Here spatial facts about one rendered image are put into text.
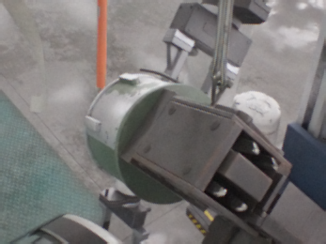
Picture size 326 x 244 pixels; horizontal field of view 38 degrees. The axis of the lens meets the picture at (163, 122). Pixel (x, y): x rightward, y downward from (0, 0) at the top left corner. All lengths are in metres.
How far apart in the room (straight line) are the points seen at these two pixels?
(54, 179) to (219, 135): 2.02
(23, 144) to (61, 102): 0.38
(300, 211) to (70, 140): 2.18
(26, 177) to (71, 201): 0.29
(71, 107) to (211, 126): 2.39
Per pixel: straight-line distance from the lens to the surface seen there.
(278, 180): 0.46
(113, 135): 0.54
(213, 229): 0.52
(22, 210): 2.32
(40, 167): 2.48
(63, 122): 2.71
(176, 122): 0.48
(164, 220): 2.20
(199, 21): 0.75
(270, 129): 1.52
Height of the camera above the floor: 1.78
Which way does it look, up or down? 42 degrees down
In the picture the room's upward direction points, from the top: straight up
